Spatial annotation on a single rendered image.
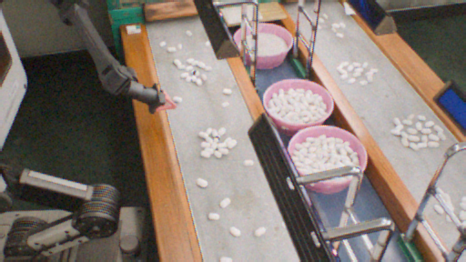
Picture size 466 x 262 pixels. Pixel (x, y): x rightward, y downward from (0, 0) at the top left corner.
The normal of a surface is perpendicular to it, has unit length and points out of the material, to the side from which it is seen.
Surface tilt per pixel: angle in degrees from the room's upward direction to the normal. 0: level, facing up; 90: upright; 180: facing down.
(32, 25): 90
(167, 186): 0
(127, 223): 0
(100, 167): 0
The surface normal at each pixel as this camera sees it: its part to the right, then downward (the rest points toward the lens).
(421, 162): 0.00, -0.71
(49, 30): 0.22, 0.68
